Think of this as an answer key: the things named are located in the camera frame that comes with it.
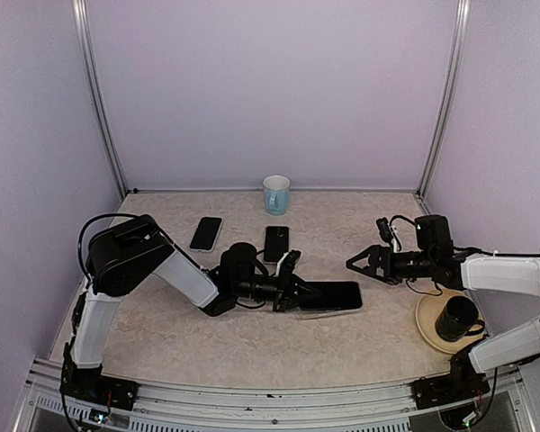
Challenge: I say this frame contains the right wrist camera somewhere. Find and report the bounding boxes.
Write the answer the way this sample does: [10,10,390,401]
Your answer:
[375,217,393,244]

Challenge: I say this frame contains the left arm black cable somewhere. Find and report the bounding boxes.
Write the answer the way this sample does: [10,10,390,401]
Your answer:
[76,212,145,278]

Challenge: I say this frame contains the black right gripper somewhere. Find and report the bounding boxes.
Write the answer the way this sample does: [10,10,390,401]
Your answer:
[347,244,436,284]

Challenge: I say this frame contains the lavender silicone phone case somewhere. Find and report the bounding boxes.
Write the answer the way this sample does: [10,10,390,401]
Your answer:
[188,216,224,253]

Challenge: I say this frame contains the aluminium front rail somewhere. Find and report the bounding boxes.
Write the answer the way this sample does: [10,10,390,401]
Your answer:
[13,357,536,432]

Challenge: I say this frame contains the right aluminium corner post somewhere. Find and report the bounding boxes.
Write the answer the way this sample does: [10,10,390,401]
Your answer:
[417,0,471,201]

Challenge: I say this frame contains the aluminium corner post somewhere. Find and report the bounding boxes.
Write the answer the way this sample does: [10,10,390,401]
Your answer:
[417,0,471,201]
[72,0,129,200]

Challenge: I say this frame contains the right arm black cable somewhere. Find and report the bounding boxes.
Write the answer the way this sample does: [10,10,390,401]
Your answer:
[389,214,540,260]

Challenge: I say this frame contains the light blue ceramic mug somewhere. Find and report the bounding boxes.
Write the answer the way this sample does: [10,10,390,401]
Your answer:
[263,175,290,216]

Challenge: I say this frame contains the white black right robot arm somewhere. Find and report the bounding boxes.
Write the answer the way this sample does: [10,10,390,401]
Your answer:
[346,214,540,400]

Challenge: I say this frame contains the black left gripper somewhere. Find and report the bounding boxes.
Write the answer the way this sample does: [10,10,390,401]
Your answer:
[234,266,322,312]

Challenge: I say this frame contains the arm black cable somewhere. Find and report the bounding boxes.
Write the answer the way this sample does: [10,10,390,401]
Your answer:
[76,212,145,278]
[389,214,540,260]

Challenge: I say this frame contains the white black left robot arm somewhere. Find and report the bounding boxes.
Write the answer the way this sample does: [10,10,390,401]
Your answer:
[64,213,321,401]

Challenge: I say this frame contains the left aluminium corner post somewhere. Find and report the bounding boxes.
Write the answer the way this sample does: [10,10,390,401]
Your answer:
[72,0,129,200]

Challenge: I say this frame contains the dark green mug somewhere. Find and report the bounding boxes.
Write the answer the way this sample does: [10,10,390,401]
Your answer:
[435,295,485,343]

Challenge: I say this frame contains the purple-edged black smartphone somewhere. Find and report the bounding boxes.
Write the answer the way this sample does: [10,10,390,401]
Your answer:
[189,217,222,250]

